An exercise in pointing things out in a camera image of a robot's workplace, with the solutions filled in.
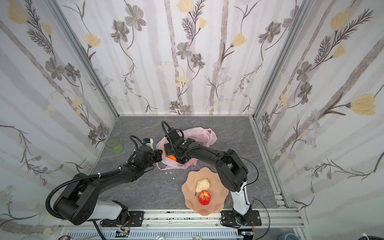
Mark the pink plastic bag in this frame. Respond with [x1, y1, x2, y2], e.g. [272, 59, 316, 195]
[156, 127, 218, 171]

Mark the red fake strawberry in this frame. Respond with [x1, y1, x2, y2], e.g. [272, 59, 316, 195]
[198, 190, 211, 206]

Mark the peach scalloped plate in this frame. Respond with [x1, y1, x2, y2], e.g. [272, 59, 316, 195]
[182, 168, 229, 216]

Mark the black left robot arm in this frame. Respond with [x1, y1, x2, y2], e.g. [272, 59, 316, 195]
[45, 143, 163, 226]

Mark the orange fake tangerine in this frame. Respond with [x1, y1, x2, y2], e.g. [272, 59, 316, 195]
[167, 155, 177, 162]

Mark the dark fake grape bunch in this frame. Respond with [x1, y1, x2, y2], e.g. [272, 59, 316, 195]
[177, 157, 191, 165]

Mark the green translucent cup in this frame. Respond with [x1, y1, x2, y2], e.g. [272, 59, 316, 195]
[106, 137, 123, 154]

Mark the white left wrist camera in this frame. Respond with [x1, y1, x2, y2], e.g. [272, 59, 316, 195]
[143, 138, 154, 149]

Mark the white slotted cable duct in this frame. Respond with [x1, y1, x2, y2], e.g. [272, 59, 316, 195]
[67, 229, 241, 240]

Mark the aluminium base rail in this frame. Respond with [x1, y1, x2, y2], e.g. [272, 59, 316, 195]
[56, 209, 304, 231]

